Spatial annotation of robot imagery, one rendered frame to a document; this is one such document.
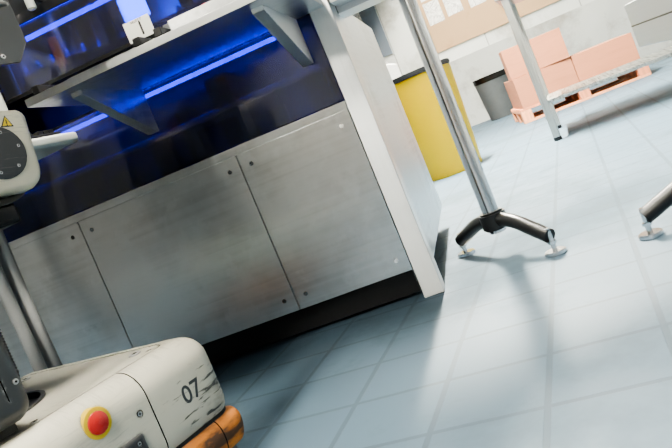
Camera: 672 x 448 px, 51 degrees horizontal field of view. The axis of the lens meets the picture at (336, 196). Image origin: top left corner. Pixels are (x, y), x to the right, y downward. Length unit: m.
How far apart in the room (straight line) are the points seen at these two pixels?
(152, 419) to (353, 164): 0.98
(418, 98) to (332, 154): 2.76
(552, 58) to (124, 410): 5.80
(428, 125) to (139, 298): 2.89
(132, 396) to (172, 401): 0.08
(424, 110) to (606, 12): 5.11
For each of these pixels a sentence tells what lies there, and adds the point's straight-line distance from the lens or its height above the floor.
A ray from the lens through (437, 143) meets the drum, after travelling 4.72.
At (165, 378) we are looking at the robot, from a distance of 1.30.
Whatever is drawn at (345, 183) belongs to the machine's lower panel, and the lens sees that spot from 1.98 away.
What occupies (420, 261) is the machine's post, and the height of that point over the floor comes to 0.10.
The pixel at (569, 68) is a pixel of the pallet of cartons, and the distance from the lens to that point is 6.68.
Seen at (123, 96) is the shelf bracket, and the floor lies 0.84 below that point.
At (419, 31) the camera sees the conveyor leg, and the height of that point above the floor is 0.71.
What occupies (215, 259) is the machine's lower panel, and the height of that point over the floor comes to 0.32.
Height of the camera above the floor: 0.51
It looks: 4 degrees down
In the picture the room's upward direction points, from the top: 22 degrees counter-clockwise
